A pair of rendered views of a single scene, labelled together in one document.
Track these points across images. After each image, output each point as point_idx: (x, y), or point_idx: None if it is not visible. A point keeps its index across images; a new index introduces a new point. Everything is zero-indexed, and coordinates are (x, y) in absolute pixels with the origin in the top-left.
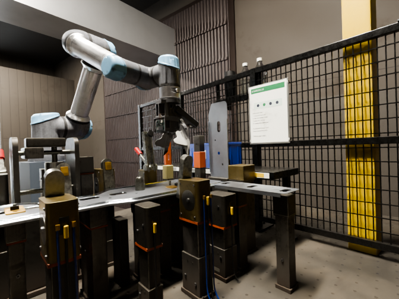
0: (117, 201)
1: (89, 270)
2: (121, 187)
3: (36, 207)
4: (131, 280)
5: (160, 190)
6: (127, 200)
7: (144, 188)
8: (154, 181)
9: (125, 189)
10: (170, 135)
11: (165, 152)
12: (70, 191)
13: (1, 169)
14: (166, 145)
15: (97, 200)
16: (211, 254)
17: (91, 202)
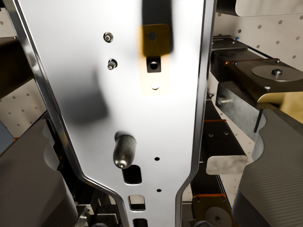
0: (185, 187)
1: None
2: (72, 157)
3: None
4: None
5: (165, 118)
6: (189, 179)
7: (132, 138)
8: (5, 62)
9: (98, 156)
10: (56, 224)
11: (53, 129)
12: (82, 215)
13: None
14: (57, 164)
15: (164, 202)
16: (247, 48)
17: (169, 207)
